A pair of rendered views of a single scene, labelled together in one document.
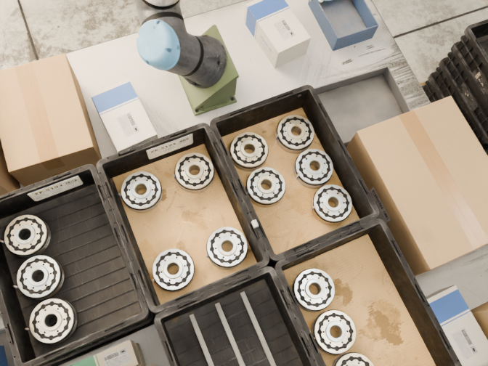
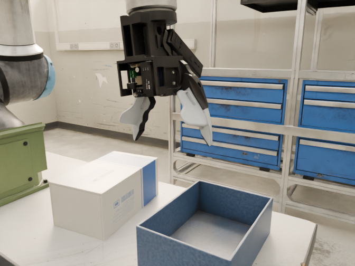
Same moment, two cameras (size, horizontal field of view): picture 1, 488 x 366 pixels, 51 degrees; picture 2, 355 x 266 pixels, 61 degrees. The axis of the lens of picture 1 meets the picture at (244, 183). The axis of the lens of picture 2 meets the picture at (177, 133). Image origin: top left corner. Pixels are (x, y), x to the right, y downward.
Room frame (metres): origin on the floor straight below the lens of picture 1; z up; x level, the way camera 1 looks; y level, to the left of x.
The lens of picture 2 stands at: (0.90, -0.58, 1.01)
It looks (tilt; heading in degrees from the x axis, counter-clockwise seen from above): 15 degrees down; 65
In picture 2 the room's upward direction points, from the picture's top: straight up
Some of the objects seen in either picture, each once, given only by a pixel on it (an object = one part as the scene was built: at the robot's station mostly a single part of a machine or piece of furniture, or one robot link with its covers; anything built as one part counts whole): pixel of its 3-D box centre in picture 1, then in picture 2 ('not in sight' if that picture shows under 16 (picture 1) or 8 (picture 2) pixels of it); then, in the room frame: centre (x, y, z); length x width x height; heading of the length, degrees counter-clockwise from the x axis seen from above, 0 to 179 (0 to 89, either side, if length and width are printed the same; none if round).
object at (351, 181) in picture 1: (289, 175); not in sight; (0.48, -0.11, 0.87); 0.40 x 0.30 x 0.11; 35
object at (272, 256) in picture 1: (292, 168); not in sight; (0.48, -0.11, 0.92); 0.40 x 0.30 x 0.02; 35
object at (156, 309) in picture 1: (181, 212); not in sight; (0.31, 0.13, 0.92); 0.40 x 0.30 x 0.02; 35
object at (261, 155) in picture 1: (249, 149); not in sight; (0.54, 0.00, 0.86); 0.10 x 0.10 x 0.01
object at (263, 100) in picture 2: not in sight; (226, 120); (2.00, 1.03, 0.60); 0.72 x 0.03 x 0.56; 123
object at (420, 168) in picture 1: (425, 189); not in sight; (0.55, -0.50, 0.80); 0.40 x 0.30 x 0.20; 34
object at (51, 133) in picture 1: (46, 123); not in sight; (0.53, 0.58, 0.78); 0.30 x 0.22 x 0.16; 32
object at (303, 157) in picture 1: (314, 166); not in sight; (0.53, -0.18, 0.86); 0.10 x 0.10 x 0.01
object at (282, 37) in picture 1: (276, 29); (110, 188); (1.01, 0.00, 0.75); 0.20 x 0.12 x 0.09; 41
